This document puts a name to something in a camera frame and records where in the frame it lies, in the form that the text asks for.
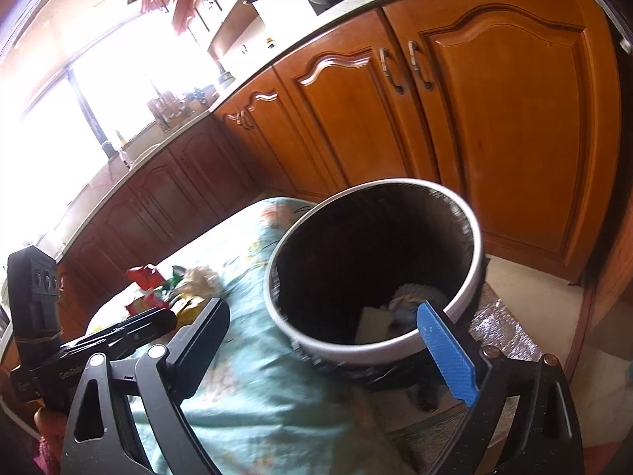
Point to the bright kitchen window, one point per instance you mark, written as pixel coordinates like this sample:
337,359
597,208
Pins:
123,74

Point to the red and white packet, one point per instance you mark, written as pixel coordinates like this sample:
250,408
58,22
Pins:
148,302

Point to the white paper piece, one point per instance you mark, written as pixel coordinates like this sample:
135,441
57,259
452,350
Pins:
371,324

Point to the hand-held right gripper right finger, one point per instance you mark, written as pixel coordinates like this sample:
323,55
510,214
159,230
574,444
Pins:
445,351

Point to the red snack packet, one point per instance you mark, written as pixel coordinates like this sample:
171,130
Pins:
143,277

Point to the black bin liner bag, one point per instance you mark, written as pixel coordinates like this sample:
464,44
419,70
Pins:
346,257

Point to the wooden kitchen cabinet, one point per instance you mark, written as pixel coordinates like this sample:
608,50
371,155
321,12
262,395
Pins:
207,0
494,133

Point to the floral light blue blanket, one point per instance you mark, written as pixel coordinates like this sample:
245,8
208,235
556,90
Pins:
277,405

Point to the wooden lower kitchen cabinet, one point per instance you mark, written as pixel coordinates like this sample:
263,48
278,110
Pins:
494,133

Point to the beige tissue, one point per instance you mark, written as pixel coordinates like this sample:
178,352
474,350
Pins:
202,279

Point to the green wrapper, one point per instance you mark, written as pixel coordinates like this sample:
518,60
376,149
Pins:
175,277

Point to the yellow wrapper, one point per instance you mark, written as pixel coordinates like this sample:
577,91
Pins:
190,309

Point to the white rimmed round trash bin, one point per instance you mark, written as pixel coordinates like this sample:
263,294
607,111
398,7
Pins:
346,351

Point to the grey crumpled cloth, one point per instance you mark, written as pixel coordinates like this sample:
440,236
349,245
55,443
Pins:
410,302

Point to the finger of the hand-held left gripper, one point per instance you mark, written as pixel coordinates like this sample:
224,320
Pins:
138,326

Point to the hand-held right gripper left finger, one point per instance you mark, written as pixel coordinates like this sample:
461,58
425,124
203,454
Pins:
202,336

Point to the wooden knife block rack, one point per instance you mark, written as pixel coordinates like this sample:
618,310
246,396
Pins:
168,109

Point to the wooden upper kitchen cabinet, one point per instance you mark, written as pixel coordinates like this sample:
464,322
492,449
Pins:
207,0

